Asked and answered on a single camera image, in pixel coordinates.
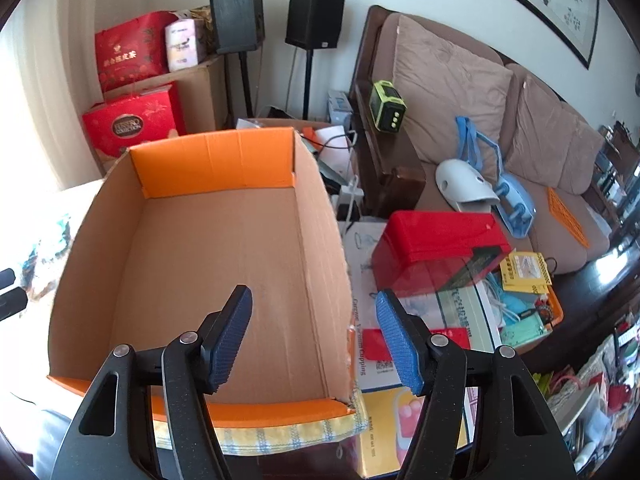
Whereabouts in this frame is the orange cardboard box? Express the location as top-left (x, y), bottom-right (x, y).
top-left (49, 127), bottom-right (356, 428)

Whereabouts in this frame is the white large flat box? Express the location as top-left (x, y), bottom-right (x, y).
top-left (343, 222), bottom-right (501, 392)

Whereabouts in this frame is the yellow flat box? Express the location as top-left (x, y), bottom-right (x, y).
top-left (359, 383), bottom-right (478, 480)

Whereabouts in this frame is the red plastic box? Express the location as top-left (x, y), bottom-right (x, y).
top-left (371, 210), bottom-right (512, 298)

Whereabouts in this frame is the yellow checkered cloth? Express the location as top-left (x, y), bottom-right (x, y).
top-left (152, 391), bottom-right (370, 456)

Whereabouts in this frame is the orange tray with clutter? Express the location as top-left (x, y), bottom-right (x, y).
top-left (483, 273), bottom-right (564, 354)

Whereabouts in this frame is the yellow booklet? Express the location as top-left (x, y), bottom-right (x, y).
top-left (500, 250), bottom-right (552, 296)

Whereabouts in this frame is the white curved device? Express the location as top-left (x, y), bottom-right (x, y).
top-left (435, 158), bottom-right (499, 214)

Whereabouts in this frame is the light blue plastic holder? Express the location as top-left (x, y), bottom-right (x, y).
top-left (456, 116), bottom-right (537, 238)

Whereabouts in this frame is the orange mesh sheet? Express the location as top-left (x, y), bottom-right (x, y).
top-left (547, 188), bottom-right (590, 249)

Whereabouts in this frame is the red Ferrero chocolate box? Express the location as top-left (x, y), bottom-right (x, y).
top-left (82, 82), bottom-right (186, 160)

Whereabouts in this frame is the green black portable radio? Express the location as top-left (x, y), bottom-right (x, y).
top-left (369, 80), bottom-right (407, 133)

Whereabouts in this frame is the right beige cushion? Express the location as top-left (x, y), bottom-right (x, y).
top-left (504, 74), bottom-right (604, 195)

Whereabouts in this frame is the beige cushion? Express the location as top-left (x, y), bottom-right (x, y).
top-left (392, 15), bottom-right (512, 165)
top-left (504, 74), bottom-right (604, 195)

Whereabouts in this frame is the brown sofa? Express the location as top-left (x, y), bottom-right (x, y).
top-left (349, 6), bottom-right (610, 274)

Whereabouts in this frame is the brown cardboard box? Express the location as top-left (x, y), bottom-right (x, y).
top-left (104, 55), bottom-right (229, 133)

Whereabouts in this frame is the left beige cushion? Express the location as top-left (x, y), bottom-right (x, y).
top-left (392, 15), bottom-right (512, 165)

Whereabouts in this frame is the white pink tissue pack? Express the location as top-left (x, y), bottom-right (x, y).
top-left (165, 18), bottom-right (206, 72)

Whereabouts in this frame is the left black speaker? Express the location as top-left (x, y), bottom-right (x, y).
top-left (209, 0), bottom-right (265, 54)

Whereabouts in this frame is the black speaker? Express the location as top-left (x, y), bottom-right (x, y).
top-left (284, 0), bottom-right (346, 50)
top-left (209, 0), bottom-right (265, 54)

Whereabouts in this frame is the right black speaker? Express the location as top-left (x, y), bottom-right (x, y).
top-left (284, 0), bottom-right (346, 50)

